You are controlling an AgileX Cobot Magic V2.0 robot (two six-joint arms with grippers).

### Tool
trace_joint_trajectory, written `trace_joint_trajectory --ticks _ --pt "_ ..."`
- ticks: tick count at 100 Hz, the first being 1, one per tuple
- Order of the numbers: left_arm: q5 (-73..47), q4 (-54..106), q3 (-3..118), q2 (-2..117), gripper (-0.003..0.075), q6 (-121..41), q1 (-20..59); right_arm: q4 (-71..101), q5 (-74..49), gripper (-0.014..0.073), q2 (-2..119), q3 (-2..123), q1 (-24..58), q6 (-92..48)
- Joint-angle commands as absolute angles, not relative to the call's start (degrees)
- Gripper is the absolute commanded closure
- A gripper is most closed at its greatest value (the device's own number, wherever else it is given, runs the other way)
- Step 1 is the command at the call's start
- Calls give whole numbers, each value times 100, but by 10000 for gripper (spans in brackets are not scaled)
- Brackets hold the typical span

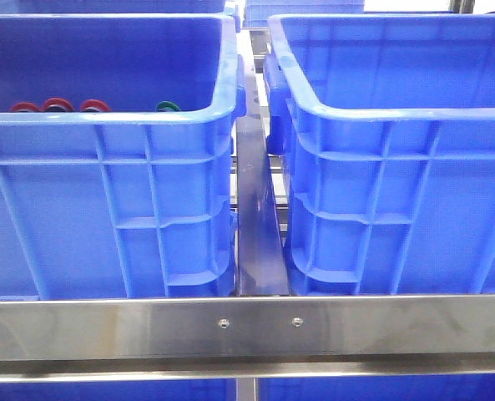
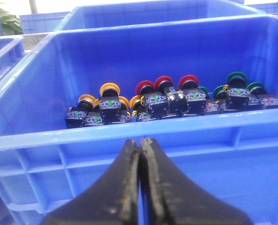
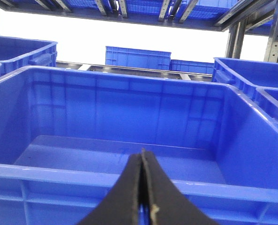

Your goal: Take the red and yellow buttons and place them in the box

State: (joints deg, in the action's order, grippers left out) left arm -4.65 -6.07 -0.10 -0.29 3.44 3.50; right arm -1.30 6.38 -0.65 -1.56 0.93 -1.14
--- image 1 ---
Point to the red mushroom button right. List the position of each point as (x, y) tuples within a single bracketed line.
[(94, 106)]

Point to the red mushroom button middle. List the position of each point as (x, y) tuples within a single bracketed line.
[(57, 105)]

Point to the blue plastic crate left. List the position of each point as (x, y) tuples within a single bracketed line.
[(130, 203)]

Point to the blue crate lower right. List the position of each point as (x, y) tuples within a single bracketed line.
[(416, 387)]

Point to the blue crate rear middle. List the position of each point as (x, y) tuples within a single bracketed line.
[(257, 12)]

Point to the red mushroom push button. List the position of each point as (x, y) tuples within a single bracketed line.
[(25, 107)]

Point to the blue plastic crate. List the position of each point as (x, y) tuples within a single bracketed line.
[(386, 124), (130, 203)]

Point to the steel divider rail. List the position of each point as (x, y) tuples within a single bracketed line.
[(261, 265)]

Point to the blue plastic crate right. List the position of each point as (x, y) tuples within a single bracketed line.
[(386, 124)]

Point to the stainless steel front rail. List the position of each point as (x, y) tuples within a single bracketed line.
[(245, 337)]

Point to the blue crate lower left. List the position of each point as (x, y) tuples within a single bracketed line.
[(194, 389)]

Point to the green mushroom push button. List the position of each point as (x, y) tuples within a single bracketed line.
[(167, 106)]

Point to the blue crate rear left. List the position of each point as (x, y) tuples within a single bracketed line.
[(228, 8)]

